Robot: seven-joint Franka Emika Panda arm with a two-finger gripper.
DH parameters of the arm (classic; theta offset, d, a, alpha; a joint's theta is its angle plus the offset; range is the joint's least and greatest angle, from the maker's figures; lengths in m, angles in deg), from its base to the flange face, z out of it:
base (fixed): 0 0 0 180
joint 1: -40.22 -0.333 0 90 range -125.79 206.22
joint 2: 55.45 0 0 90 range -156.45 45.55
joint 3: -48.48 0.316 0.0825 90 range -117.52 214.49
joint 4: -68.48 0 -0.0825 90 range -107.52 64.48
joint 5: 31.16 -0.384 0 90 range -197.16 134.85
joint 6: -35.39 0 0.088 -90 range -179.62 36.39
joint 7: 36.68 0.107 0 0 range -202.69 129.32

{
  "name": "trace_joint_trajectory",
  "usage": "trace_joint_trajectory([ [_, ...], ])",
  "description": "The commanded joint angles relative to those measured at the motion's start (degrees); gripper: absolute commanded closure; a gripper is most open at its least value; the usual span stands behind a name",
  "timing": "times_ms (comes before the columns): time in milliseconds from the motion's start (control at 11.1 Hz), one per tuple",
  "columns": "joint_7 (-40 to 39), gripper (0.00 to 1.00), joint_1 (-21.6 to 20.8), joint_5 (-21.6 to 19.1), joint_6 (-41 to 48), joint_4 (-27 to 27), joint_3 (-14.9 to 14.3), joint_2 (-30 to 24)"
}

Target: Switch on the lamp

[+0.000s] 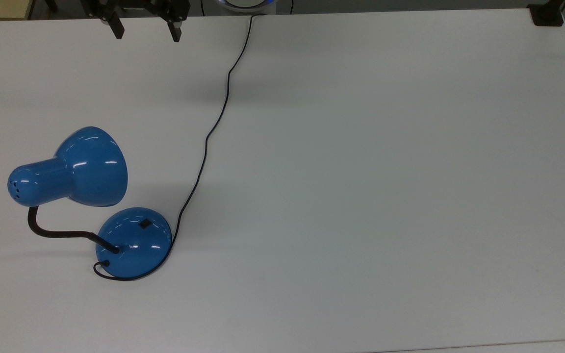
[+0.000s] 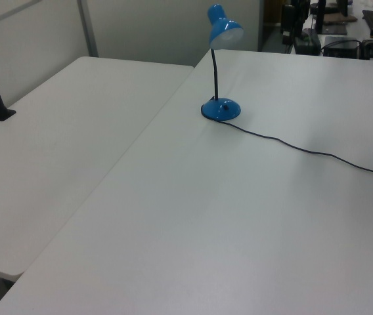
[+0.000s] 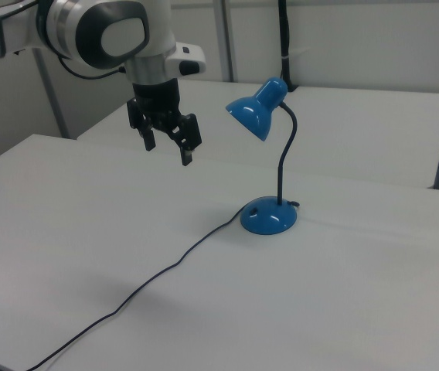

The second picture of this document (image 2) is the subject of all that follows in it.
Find white side table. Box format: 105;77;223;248
0;56;196;284

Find brown flat object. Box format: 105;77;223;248
323;11;358;26

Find grey metal partition post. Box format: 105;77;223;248
77;0;99;58

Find black office equipment stack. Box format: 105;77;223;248
280;0;309;45

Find black monitor stand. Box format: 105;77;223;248
315;0;349;36

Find black lamp power cord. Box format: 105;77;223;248
215;118;373;180

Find black electronics box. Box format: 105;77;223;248
320;35;362;58

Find blue gooseneck desk lamp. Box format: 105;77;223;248
200;3;244;121

